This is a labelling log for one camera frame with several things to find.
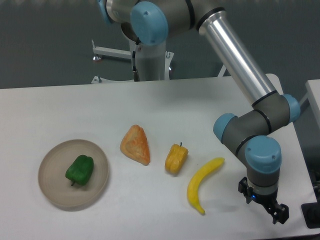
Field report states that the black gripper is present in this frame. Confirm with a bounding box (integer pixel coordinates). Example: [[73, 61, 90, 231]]
[[238, 177, 290, 224]]

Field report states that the green bell pepper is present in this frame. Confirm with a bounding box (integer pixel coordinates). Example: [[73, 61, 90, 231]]
[[65, 155, 94, 186]]

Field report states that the yellow bell pepper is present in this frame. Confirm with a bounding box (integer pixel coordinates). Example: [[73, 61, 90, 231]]
[[164, 142, 189, 175]]

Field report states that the beige round plate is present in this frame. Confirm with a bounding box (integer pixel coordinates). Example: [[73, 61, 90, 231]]
[[38, 139, 110, 211]]

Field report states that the black cable on stand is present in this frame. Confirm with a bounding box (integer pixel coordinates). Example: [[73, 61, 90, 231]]
[[132, 37, 141, 82]]

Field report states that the yellow banana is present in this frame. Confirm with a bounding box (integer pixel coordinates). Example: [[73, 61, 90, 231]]
[[186, 157, 225, 215]]

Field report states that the white side table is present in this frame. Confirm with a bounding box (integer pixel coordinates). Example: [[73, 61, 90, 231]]
[[305, 79, 320, 127]]

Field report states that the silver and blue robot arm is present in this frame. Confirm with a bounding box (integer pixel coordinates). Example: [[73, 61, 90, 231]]
[[97, 0, 301, 224]]

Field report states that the white robot stand base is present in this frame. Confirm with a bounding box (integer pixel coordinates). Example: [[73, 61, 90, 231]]
[[91, 39, 174, 82]]

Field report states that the orange triangular pastry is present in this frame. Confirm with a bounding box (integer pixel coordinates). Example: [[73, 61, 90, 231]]
[[120, 124, 151, 166]]

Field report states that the black device at table edge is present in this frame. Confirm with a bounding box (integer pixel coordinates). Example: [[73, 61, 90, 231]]
[[301, 202, 320, 229]]

